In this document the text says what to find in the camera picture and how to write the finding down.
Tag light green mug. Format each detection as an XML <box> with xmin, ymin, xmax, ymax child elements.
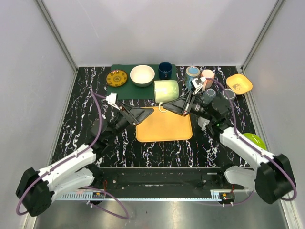
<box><xmin>153</xmin><ymin>80</ymin><xmax>180</xmax><ymax>113</ymax></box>

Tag grey mug white inside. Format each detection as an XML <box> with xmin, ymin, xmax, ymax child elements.
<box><xmin>202</xmin><ymin>88</ymin><xmax>216</xmax><ymax>104</ymax></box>

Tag white bowl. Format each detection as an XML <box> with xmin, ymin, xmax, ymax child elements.
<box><xmin>130</xmin><ymin>65</ymin><xmax>155</xmax><ymax>87</ymax></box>

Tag orange and blue mug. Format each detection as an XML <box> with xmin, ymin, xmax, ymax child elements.
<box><xmin>184</xmin><ymin>66</ymin><xmax>200</xmax><ymax>90</ymax></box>

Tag lime green plate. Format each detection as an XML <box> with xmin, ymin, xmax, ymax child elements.
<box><xmin>243</xmin><ymin>133</ymin><xmax>266</xmax><ymax>150</ymax></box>

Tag yellow patterned plate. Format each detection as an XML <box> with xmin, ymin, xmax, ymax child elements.
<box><xmin>106</xmin><ymin>69</ymin><xmax>128</xmax><ymax>87</ymax></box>

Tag dark teal mug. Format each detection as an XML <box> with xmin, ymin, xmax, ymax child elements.
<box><xmin>221</xmin><ymin>88</ymin><xmax>236</xmax><ymax>101</ymax></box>

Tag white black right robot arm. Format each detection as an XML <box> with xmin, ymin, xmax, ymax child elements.
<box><xmin>162</xmin><ymin>92</ymin><xmax>297</xmax><ymax>204</ymax></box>

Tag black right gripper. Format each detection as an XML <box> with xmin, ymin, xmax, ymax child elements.
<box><xmin>163</xmin><ymin>90</ymin><xmax>215</xmax><ymax>121</ymax></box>

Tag yellow serving tray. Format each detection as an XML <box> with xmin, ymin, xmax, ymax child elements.
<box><xmin>136</xmin><ymin>106</ymin><xmax>193</xmax><ymax>143</ymax></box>

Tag light blue mug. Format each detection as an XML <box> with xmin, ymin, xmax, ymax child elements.
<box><xmin>197</xmin><ymin>117</ymin><xmax>210</xmax><ymax>131</ymax></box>

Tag yellow square dish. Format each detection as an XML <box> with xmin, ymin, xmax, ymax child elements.
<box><xmin>226</xmin><ymin>74</ymin><xmax>253</xmax><ymax>95</ymax></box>

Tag dark green placemat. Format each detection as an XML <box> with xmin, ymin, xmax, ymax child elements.
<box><xmin>105</xmin><ymin>63</ymin><xmax>179</xmax><ymax>100</ymax></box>

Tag navy blue mug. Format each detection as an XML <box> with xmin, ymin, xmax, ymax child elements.
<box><xmin>158</xmin><ymin>62</ymin><xmax>173</xmax><ymax>80</ymax></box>

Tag pink mug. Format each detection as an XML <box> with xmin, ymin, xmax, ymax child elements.
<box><xmin>201</xmin><ymin>69</ymin><xmax>215</xmax><ymax>91</ymax></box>

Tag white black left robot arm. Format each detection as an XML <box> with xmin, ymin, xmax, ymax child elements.
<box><xmin>16</xmin><ymin>104</ymin><xmax>154</xmax><ymax>217</ymax></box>

